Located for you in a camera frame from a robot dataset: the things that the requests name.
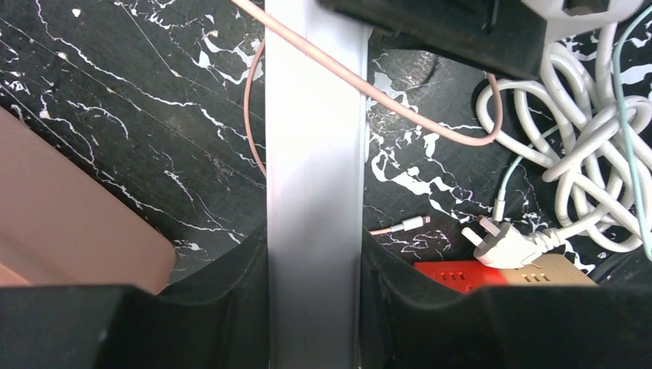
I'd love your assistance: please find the thin mint cable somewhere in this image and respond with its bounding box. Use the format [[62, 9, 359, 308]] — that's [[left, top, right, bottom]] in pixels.
[[491, 5, 652, 263]]

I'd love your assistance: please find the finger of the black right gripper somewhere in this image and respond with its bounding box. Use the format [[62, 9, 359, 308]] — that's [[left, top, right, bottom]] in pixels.
[[319, 0, 547, 79]]

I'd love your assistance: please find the white coiled cable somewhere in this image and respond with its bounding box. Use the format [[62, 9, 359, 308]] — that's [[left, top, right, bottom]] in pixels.
[[476, 22, 652, 253]]

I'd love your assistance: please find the pink plastic storage box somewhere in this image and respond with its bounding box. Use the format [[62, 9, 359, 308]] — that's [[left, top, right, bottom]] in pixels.
[[1, 111, 176, 294]]

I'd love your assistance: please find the white three pin plug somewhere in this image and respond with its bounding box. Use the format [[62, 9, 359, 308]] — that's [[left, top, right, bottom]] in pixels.
[[461, 217, 564, 269]]

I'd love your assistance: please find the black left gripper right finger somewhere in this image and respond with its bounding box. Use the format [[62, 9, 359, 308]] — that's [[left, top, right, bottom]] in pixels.
[[359, 232, 651, 368]]

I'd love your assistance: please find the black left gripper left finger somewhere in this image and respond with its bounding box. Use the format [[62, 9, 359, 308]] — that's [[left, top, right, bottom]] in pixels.
[[1, 226, 269, 368]]

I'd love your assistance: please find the thin pink cable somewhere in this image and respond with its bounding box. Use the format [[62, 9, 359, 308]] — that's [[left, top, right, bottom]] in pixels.
[[229, 0, 505, 179]]

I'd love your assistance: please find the red cube socket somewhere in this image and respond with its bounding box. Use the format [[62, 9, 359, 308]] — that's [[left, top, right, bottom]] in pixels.
[[413, 261, 508, 294]]

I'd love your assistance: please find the tan cube socket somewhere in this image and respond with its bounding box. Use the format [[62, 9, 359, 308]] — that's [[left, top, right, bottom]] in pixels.
[[500, 254, 597, 287]]

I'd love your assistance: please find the white power strip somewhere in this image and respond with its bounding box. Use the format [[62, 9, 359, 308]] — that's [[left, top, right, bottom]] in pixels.
[[264, 31, 367, 368]]

